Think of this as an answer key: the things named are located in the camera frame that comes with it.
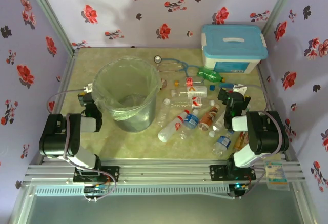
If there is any white plastic bottle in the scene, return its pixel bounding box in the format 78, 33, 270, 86
208, 111, 227, 138

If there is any clear bottle with blue cap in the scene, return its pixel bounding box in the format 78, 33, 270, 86
209, 82, 242, 92

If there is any brown label drink bottle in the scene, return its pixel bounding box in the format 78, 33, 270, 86
198, 104, 221, 132

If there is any orange drink bottle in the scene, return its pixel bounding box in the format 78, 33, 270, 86
232, 131, 250, 151

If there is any green bottle with orange cap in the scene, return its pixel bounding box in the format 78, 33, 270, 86
196, 66, 228, 84

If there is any blue label water bottle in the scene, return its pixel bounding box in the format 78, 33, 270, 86
178, 108, 200, 140
211, 129, 234, 157

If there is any clear bottle red white label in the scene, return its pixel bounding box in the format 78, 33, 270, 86
170, 97, 216, 109

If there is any clear bottle white orange label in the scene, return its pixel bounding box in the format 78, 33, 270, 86
171, 85, 208, 99

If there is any frosted bottle with red cap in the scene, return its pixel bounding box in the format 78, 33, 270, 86
157, 109, 191, 143

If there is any clear plastic bin liner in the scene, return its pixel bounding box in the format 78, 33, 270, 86
91, 56, 167, 122

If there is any clear plastic bin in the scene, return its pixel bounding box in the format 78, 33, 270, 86
92, 56, 162, 133

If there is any white box with blue lid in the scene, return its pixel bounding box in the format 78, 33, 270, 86
200, 24, 269, 75

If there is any slim clear bottle white cap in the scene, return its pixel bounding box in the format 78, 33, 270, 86
156, 98, 172, 129

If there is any blue stethoscope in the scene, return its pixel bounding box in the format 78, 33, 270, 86
153, 55, 206, 79

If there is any black base controller with light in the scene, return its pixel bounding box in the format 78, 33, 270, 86
229, 182, 251, 199

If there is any laminated label card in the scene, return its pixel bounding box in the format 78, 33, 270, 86
264, 160, 291, 191

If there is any small circuit board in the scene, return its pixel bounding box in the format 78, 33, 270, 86
83, 185, 108, 195

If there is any grey right arm cable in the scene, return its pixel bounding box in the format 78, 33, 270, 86
234, 84, 285, 199

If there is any aluminium corner post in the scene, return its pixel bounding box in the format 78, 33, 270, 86
23, 0, 76, 54
260, 0, 301, 36

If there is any aluminium frame rail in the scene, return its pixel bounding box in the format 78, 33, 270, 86
22, 158, 307, 187

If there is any slotted grey cable duct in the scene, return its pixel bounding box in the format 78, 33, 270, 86
34, 184, 230, 197

